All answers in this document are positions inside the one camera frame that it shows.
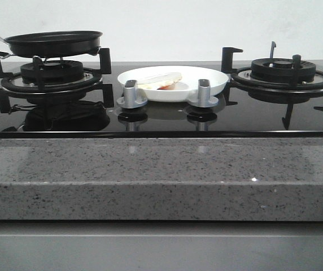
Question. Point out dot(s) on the black burner head left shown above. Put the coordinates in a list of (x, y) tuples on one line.
[(53, 72)]

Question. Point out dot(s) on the black frying pan mint handle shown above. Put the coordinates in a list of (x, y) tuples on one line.
[(54, 44)]

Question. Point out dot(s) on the black burner head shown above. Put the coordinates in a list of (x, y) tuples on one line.
[(53, 72), (280, 70)]

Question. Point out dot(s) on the black pan support left burner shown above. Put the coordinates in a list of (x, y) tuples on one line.
[(12, 83)]

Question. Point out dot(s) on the fried egg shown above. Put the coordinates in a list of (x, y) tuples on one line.
[(159, 81)]

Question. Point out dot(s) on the silver stove knob left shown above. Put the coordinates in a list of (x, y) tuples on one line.
[(133, 97)]

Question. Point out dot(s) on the black pan support burner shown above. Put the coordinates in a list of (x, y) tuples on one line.
[(12, 83), (241, 78)]

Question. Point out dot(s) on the silver stove knob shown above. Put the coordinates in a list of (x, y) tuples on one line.
[(203, 99), (133, 97)]

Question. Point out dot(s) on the black burner head right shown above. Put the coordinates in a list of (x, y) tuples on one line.
[(280, 70)]

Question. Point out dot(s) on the wire pan trivet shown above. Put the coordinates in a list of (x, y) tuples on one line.
[(5, 55)]

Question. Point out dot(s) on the black glass gas cooktop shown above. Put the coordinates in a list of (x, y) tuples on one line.
[(239, 113)]

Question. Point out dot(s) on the grey cabinet drawer front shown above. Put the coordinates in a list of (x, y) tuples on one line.
[(160, 246)]

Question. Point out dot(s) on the black pan support right burner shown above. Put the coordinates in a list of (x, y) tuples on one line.
[(241, 78)]

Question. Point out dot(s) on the silver stove knob right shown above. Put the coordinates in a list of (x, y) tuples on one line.
[(203, 99)]

